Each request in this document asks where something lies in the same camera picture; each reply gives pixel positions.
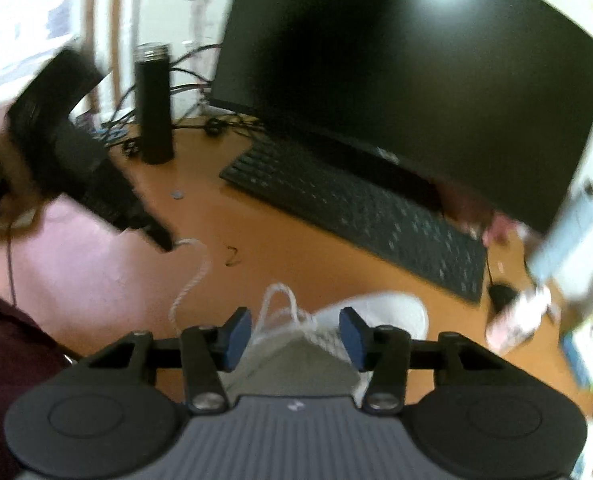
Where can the blue white medicine box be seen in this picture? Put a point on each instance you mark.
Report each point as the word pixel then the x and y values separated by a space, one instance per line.
pixel 581 355

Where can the light blue thermos bottle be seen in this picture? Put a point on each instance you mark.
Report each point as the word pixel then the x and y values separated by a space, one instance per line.
pixel 566 235

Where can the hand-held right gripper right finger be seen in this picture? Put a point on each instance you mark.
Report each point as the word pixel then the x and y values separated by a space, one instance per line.
pixel 351 337

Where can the black computer mouse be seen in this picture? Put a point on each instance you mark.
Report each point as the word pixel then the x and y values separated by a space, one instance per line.
pixel 501 296

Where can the black computer monitor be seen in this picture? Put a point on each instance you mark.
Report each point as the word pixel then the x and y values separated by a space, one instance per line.
pixel 401 70

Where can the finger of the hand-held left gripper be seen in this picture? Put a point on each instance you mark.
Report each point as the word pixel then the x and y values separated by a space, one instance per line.
pixel 154 232

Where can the person's left hand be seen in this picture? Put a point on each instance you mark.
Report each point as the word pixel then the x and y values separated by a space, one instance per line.
pixel 20 176

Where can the black keyboard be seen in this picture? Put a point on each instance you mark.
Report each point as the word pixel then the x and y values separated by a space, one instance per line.
pixel 356 215

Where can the white speckled shoelace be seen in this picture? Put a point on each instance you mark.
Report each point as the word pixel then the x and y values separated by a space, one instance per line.
pixel 196 275

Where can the pink box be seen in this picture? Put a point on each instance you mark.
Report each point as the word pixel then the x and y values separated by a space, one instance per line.
pixel 499 227

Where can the white pink plastic bottle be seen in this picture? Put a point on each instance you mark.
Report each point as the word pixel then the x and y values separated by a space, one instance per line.
pixel 516 320

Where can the white blue sneaker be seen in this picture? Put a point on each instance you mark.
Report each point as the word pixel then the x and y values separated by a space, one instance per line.
pixel 386 310

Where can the black thermos bottle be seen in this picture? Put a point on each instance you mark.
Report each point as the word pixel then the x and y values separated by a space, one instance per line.
pixel 154 105

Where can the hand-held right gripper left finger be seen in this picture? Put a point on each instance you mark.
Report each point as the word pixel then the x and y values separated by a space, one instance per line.
pixel 240 337

